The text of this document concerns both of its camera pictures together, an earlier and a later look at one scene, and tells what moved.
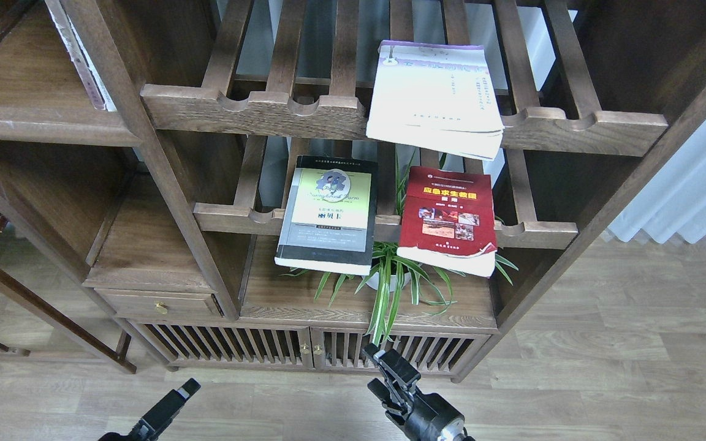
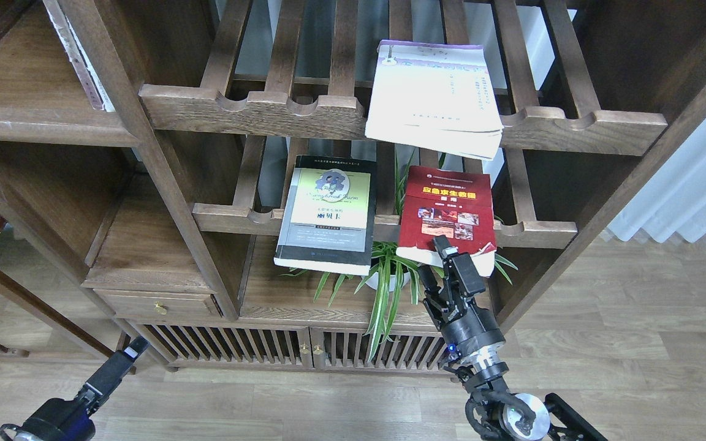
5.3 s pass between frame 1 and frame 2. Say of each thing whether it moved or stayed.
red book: stayed
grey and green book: stayed
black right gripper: moved
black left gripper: moved
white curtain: stayed
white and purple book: stayed
